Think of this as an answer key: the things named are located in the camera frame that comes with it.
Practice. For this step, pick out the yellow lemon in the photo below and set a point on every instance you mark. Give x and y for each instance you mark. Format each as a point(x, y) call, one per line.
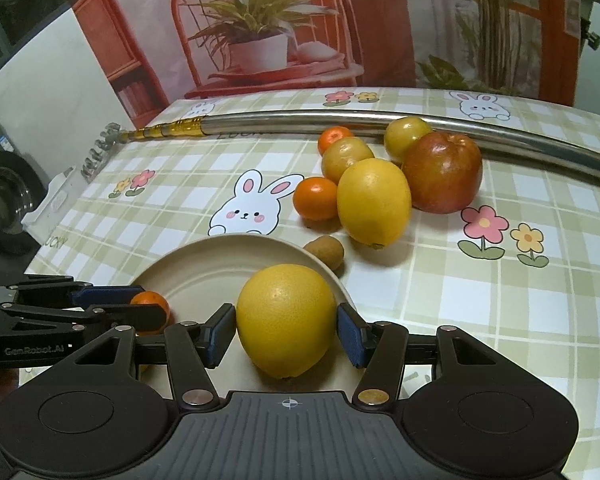
point(286, 319)
point(374, 202)

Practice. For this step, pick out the white plastic rack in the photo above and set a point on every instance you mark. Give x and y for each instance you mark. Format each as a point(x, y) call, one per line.
point(63, 191)

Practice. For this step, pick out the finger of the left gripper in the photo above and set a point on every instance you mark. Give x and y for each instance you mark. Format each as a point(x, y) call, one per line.
point(16, 317)
point(60, 291)

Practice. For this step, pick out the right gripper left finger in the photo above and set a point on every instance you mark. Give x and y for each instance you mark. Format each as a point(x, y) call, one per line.
point(191, 350)

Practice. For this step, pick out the beige round plate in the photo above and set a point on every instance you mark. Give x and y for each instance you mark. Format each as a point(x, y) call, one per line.
point(198, 278)

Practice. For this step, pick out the printed room backdrop cloth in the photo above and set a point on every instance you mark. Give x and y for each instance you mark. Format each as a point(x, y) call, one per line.
point(154, 52)

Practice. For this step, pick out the telescopic metal pole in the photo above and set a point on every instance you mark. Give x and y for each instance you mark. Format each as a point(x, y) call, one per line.
point(499, 142)

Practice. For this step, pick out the green yellow plum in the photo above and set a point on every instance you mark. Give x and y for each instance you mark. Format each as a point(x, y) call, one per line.
point(343, 154)
point(401, 133)

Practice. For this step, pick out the washing machine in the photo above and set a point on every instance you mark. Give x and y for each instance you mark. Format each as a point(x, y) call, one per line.
point(21, 191)

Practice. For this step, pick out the orange tangerine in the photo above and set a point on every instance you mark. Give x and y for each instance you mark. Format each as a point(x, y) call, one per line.
point(157, 317)
point(331, 135)
point(315, 199)

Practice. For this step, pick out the dark red apple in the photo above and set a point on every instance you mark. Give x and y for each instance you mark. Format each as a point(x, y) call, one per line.
point(444, 172)

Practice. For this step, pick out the checkered bunny tablecloth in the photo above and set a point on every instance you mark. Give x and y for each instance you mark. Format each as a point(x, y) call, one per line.
point(518, 268)

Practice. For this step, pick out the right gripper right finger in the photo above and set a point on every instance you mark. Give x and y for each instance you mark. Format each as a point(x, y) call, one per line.
point(379, 349)

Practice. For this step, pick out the small brown kiwi on table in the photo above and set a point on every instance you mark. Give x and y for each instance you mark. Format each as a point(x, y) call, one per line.
point(328, 250)

